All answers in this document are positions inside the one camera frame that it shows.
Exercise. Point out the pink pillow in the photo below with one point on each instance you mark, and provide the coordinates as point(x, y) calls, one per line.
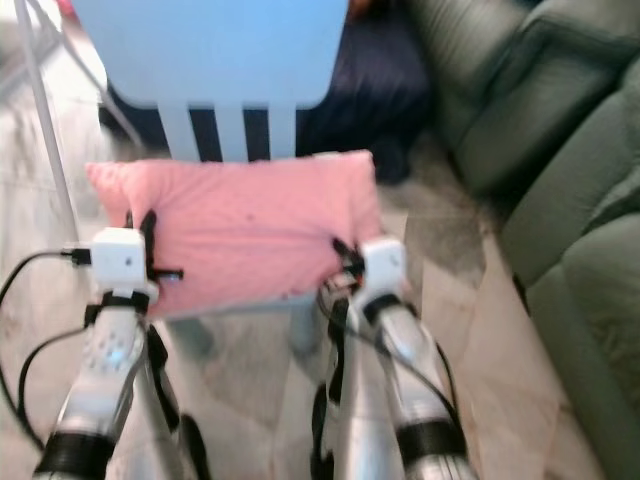
point(240, 230)

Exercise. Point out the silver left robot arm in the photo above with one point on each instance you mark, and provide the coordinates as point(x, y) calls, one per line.
point(105, 370)

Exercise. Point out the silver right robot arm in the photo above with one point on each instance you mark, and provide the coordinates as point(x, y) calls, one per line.
point(410, 380)

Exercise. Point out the green leather sofa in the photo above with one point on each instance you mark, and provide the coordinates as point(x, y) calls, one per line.
point(560, 150)

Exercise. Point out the light blue wooden chair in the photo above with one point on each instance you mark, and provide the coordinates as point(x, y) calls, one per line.
point(210, 50)

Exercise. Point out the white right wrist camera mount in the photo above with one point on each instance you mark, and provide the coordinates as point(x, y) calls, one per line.
point(383, 265)

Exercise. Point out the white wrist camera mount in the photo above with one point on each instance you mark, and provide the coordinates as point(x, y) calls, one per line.
point(117, 258)
point(383, 265)

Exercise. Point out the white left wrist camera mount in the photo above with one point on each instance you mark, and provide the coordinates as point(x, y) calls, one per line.
point(117, 258)

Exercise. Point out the white metal rack frame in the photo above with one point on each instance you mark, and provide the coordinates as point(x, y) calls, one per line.
point(50, 130)

